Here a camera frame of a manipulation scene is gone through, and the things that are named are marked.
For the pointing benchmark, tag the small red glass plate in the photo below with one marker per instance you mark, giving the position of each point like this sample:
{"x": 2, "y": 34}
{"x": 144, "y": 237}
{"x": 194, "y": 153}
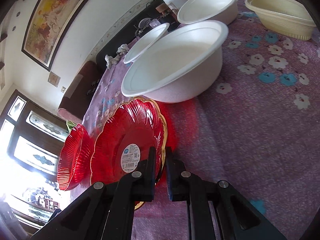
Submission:
{"x": 74, "y": 158}

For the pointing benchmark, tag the large red glass plate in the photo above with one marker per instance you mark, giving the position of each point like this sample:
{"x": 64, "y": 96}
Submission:
{"x": 125, "y": 140}

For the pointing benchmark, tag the small wall plaque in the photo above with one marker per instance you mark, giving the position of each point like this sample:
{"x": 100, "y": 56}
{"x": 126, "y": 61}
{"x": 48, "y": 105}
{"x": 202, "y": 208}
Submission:
{"x": 54, "y": 79}

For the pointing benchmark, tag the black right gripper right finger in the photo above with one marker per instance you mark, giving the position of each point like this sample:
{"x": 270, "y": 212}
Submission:
{"x": 215, "y": 210}

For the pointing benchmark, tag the wooden glass door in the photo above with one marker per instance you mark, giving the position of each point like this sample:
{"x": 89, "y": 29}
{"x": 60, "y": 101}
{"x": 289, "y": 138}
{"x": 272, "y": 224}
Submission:
{"x": 31, "y": 141}

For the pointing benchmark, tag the large white foam bowl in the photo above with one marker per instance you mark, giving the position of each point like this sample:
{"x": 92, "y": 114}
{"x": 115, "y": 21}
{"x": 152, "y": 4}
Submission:
{"x": 180, "y": 66}

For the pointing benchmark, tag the black sofa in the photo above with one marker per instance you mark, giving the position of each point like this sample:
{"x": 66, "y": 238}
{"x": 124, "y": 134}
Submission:
{"x": 129, "y": 27}

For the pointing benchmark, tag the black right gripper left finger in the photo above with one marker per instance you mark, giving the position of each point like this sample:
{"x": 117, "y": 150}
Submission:
{"x": 105, "y": 211}

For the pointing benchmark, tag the white foam plate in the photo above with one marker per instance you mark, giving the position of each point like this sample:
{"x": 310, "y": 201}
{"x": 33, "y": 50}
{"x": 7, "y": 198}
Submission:
{"x": 144, "y": 43}

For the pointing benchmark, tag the beige plastic bowl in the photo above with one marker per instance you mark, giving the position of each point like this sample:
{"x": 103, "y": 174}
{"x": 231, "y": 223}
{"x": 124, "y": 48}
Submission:
{"x": 286, "y": 17}

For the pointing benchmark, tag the framed horse painting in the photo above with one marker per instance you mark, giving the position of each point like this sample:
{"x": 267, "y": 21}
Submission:
{"x": 46, "y": 28}

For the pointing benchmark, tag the maroon armchair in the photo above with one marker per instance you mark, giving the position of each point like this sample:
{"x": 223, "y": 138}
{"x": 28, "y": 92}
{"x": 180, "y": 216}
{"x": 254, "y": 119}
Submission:
{"x": 79, "y": 94}

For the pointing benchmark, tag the purple floral tablecloth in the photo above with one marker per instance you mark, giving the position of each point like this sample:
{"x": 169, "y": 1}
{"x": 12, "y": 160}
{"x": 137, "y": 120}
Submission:
{"x": 257, "y": 126}

